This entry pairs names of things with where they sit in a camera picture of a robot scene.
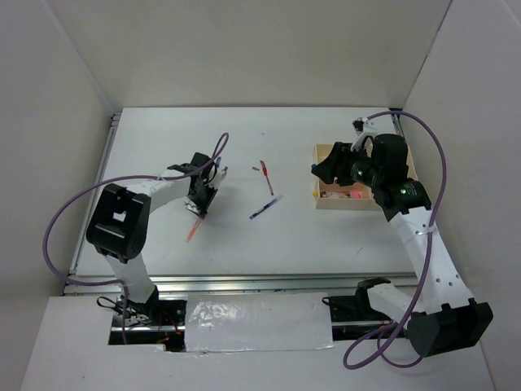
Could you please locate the orange highlighter pen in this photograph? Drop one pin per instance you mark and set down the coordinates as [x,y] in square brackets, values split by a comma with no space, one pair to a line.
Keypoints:
[193,229]

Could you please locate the silver foil sheet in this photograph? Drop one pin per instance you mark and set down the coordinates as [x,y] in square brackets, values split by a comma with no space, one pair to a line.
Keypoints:
[257,322]

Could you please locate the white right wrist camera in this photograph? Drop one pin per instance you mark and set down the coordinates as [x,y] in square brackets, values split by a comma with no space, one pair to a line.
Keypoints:
[365,131]

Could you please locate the red gel pen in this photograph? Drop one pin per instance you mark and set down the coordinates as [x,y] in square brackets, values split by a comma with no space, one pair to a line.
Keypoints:
[265,173]

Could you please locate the blue refill pen clear cap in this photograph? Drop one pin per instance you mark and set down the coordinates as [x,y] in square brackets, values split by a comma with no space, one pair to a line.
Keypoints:
[270,204]

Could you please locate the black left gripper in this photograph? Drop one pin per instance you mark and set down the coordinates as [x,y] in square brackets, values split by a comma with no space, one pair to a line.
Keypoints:
[202,209]

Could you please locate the pink capped marker bottle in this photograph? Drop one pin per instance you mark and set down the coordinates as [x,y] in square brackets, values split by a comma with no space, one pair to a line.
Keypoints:
[343,195]

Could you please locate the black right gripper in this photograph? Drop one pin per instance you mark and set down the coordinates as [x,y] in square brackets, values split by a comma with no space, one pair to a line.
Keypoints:
[336,164]

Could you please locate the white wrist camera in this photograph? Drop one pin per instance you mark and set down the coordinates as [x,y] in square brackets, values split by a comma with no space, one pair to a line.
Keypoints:
[218,179]
[365,131]

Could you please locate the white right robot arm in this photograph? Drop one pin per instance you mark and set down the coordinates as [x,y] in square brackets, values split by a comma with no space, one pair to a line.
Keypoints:
[443,314]

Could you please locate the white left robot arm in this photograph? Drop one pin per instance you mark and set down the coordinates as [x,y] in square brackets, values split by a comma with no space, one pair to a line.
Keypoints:
[118,226]

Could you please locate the aluminium frame rail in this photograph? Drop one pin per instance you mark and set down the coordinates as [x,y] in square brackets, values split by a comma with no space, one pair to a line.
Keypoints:
[290,245]

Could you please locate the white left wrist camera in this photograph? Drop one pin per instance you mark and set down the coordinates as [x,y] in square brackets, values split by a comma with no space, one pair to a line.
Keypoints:
[218,179]

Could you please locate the wooden compartment tray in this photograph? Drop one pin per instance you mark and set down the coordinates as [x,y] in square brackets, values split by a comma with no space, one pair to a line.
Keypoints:
[367,203]

